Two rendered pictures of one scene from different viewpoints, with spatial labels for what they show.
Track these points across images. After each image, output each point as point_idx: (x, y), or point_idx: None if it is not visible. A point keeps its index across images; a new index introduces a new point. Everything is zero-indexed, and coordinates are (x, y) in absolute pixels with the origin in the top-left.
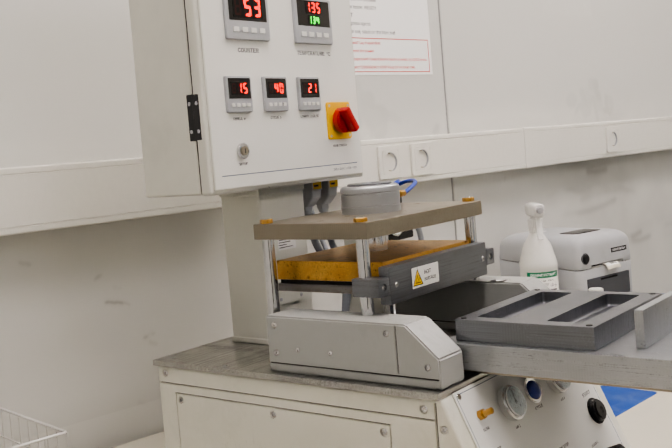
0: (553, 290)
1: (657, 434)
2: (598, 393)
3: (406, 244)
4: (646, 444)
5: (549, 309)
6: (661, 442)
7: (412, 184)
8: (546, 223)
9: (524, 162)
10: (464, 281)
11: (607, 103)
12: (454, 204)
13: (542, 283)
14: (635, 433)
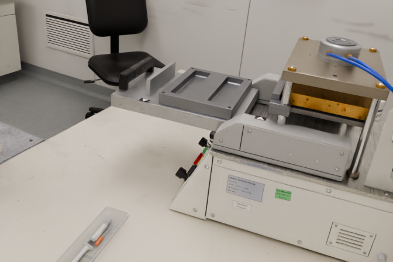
0: (219, 104)
1: (151, 255)
2: (192, 175)
3: (321, 89)
4: (161, 240)
5: (213, 82)
6: (150, 242)
7: (329, 52)
8: None
9: None
10: (286, 123)
11: None
12: (291, 61)
13: (232, 124)
14: (166, 258)
